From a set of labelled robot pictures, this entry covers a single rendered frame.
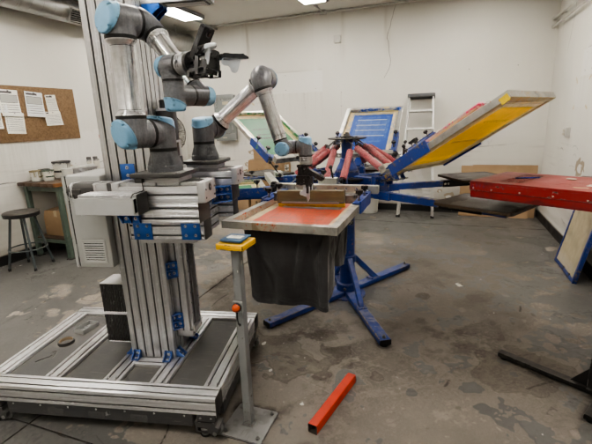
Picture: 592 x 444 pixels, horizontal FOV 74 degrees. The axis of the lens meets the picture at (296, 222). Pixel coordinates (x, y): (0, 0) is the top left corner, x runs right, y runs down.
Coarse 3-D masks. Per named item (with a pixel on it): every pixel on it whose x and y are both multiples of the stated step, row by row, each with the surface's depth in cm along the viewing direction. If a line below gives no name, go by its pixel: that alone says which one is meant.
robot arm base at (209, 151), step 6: (198, 144) 215; (204, 144) 215; (210, 144) 217; (198, 150) 215; (204, 150) 215; (210, 150) 217; (216, 150) 221; (192, 156) 218; (198, 156) 215; (204, 156) 215; (210, 156) 216; (216, 156) 219
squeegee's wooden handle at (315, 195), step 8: (280, 192) 234; (288, 192) 232; (296, 192) 230; (312, 192) 227; (320, 192) 225; (328, 192) 224; (336, 192) 222; (344, 192) 223; (280, 200) 235; (288, 200) 234; (296, 200) 232; (304, 200) 230; (312, 200) 228; (320, 200) 227; (328, 200) 225; (336, 200) 223; (344, 200) 223
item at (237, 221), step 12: (264, 204) 232; (240, 216) 205; (348, 216) 194; (240, 228) 191; (252, 228) 189; (264, 228) 187; (276, 228) 184; (288, 228) 182; (300, 228) 180; (312, 228) 178; (324, 228) 176; (336, 228) 174
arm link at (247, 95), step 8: (272, 72) 212; (248, 80) 217; (272, 80) 212; (248, 88) 218; (272, 88) 223; (240, 96) 220; (248, 96) 219; (256, 96) 221; (232, 104) 222; (240, 104) 221; (248, 104) 223; (224, 112) 224; (232, 112) 223; (240, 112) 226; (216, 120) 224; (224, 120) 225; (232, 120) 227; (224, 128) 227; (216, 136) 226
